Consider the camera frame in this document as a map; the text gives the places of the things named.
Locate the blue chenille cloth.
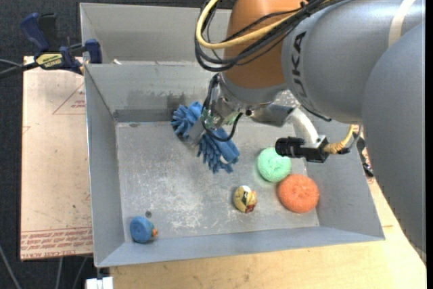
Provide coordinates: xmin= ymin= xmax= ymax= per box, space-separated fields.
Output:
xmin=170 ymin=100 xmax=241 ymax=175

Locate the green scrubber ball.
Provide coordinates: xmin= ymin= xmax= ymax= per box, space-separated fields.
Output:
xmin=256 ymin=147 xmax=293 ymax=183

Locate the grey metal bin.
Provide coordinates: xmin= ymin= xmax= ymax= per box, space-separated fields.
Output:
xmin=79 ymin=2 xmax=386 ymax=269

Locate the yellow toy ball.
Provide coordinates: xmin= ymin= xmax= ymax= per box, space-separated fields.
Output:
xmin=233 ymin=185 xmax=259 ymax=215

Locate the orange scrubber ball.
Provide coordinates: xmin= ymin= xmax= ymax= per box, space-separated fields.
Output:
xmin=276 ymin=173 xmax=321 ymax=215

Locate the blue round toy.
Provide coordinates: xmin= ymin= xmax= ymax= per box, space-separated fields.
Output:
xmin=129 ymin=215 xmax=159 ymax=245

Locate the brown cardboard board red print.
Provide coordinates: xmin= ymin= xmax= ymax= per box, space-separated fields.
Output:
xmin=20 ymin=55 xmax=94 ymax=262

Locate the black cylinder on white bracket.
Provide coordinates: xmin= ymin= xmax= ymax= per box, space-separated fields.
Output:
xmin=275 ymin=106 xmax=331 ymax=164

